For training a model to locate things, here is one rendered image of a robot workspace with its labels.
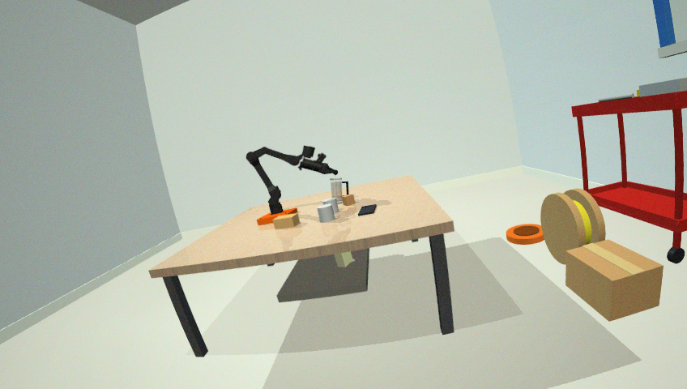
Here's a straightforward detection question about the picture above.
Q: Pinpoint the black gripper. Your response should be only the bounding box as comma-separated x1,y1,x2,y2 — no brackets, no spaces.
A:
309,160,337,174

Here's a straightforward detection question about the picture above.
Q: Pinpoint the grey cylinder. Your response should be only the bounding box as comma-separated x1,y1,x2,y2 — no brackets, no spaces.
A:
322,198,339,214
317,204,335,223

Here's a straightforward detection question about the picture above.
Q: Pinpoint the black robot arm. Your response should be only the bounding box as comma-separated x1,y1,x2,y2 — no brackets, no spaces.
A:
246,146,326,215

